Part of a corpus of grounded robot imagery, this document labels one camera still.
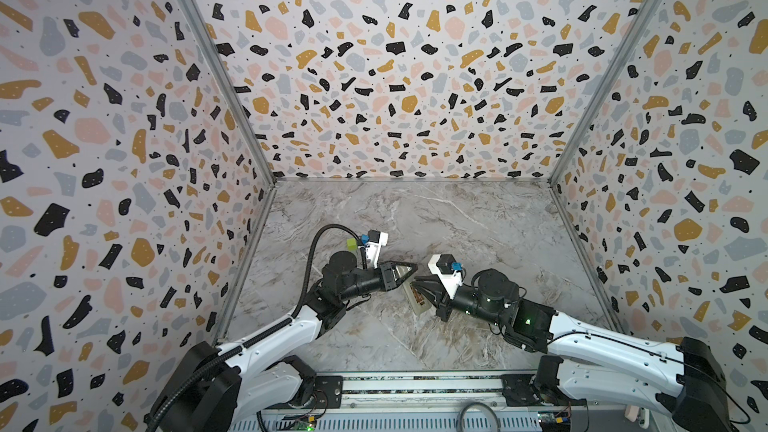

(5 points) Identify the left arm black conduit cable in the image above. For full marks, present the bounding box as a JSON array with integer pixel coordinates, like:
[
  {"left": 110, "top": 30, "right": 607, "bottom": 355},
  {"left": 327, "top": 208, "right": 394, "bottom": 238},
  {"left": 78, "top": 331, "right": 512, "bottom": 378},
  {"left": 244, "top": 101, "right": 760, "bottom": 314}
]
[{"left": 143, "top": 223, "right": 367, "bottom": 432}]

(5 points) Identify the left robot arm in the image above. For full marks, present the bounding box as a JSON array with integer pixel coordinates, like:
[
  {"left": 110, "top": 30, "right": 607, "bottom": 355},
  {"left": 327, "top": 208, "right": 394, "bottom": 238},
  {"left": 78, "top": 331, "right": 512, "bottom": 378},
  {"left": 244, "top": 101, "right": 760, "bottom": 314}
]
[{"left": 145, "top": 251, "right": 418, "bottom": 431}]

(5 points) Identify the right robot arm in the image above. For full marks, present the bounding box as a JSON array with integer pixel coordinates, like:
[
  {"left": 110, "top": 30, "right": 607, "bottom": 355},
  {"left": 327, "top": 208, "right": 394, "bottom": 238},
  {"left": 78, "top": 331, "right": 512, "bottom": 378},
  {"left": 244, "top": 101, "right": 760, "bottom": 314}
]
[{"left": 412, "top": 269, "right": 732, "bottom": 431}]

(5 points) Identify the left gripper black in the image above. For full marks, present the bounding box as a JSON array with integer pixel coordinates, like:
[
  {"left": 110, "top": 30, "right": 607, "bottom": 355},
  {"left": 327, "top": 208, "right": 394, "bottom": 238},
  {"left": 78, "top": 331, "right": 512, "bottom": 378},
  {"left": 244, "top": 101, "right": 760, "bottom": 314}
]
[{"left": 338, "top": 262, "right": 415, "bottom": 305}]

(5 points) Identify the grey looped cable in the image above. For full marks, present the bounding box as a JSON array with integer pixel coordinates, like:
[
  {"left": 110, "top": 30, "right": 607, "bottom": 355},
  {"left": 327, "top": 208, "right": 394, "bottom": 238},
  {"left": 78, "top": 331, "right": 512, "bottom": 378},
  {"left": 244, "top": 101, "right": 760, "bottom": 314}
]
[{"left": 455, "top": 401, "right": 502, "bottom": 432}]

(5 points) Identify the white remote control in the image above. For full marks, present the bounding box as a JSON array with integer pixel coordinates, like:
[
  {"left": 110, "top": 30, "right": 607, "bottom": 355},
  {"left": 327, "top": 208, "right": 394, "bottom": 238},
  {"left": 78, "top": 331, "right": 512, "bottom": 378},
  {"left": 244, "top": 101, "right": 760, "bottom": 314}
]
[{"left": 403, "top": 277, "right": 432, "bottom": 316}]

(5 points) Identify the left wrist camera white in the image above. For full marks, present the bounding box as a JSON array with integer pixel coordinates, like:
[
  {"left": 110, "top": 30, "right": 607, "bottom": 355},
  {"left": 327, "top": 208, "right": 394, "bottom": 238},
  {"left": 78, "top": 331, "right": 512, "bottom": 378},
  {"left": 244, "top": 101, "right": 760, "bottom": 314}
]
[{"left": 360, "top": 230, "right": 389, "bottom": 269}]

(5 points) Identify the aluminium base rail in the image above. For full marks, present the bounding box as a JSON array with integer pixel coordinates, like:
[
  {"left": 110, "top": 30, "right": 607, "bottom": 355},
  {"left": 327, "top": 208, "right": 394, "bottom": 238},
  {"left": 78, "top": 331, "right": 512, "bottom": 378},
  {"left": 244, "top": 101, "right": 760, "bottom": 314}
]
[{"left": 227, "top": 370, "right": 601, "bottom": 432}]

